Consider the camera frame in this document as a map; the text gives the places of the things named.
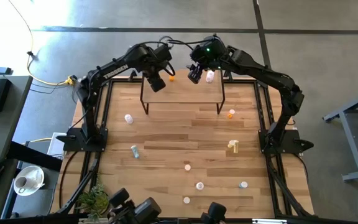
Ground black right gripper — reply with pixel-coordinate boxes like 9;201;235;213
187;45;223;84

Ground wooden shelf black metal legs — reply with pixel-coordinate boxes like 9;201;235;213
140;68;226;115

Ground white paper sheet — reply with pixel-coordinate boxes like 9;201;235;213
47;132;70;158

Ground green potted plant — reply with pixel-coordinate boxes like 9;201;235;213
75;177;111;222

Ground white cup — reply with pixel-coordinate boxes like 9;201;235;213
14;175;28;190

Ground grey metal stand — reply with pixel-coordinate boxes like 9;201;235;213
323;86;358;183

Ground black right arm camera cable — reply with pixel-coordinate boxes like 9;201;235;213
166;36;214;46

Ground black aluminium table frame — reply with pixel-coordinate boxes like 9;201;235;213
54;76;315;218

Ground long yellow power cable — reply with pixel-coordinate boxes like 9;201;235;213
7;0;76;86

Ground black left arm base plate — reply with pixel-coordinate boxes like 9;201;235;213
56;126;109;153

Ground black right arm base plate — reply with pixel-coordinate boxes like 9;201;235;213
258;129;315;155

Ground short yellow cable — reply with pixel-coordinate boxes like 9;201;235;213
22;136;53;146

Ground silver metal bracket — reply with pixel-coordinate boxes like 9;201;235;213
252;218;288;224

